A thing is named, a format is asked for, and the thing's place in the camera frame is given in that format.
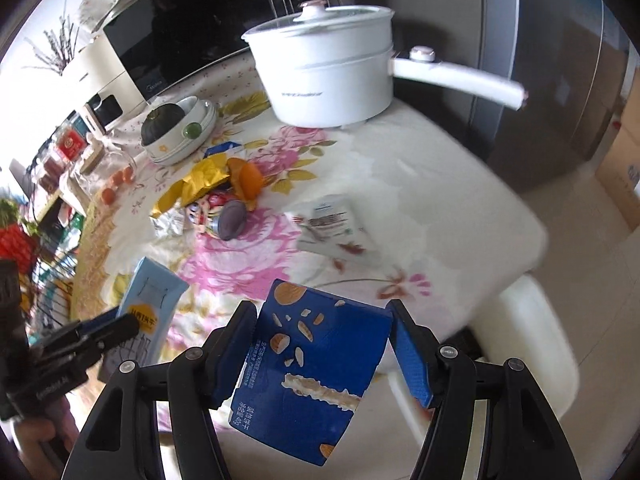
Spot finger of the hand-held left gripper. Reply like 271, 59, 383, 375
95, 317, 141, 353
35, 305, 123, 352

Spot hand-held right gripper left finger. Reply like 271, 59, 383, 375
62, 300, 258, 480

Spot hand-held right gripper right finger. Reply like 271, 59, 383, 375
386, 299, 583, 480

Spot light blue milk carton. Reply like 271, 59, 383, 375
97, 256, 191, 386

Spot blue biscuit box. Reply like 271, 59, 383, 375
229, 278, 393, 467

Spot white plastic bin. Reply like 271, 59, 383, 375
215, 272, 581, 480

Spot orange peel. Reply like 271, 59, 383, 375
227, 158, 266, 201

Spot small blue white box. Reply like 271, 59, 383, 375
204, 141, 246, 158

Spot person's left hand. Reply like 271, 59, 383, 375
14, 417, 62, 461

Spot red gift bags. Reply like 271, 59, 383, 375
0, 225, 38, 273

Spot silver foil wrapper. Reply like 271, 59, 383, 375
150, 207, 193, 238

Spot red cartoon drink can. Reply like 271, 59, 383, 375
186, 192, 247, 241

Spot torn white snack packet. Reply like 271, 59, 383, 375
295, 195, 383, 263

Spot clear glass jar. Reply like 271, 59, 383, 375
75, 137, 136, 191

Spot yellow snack bag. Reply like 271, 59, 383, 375
150, 154, 236, 218

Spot floral tablecloth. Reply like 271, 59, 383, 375
70, 50, 548, 376

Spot dark green pumpkin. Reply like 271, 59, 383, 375
141, 103, 187, 146

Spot small white bowl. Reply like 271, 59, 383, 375
175, 96, 206, 116

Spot cream kitchen appliance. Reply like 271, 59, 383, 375
65, 35, 146, 136

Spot dried bare branches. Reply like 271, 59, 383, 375
22, 22, 86, 76

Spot cardboard box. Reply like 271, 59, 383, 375
595, 110, 640, 231

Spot white electric cooking pot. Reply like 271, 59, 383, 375
241, 1, 528, 128

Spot black microwave oven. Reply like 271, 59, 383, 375
102, 0, 351, 103

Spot grey refrigerator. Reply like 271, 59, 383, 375
470, 0, 640, 196

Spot black wire rack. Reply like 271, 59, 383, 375
0, 125, 96, 341

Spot white bowl green handles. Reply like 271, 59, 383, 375
140, 97, 218, 166

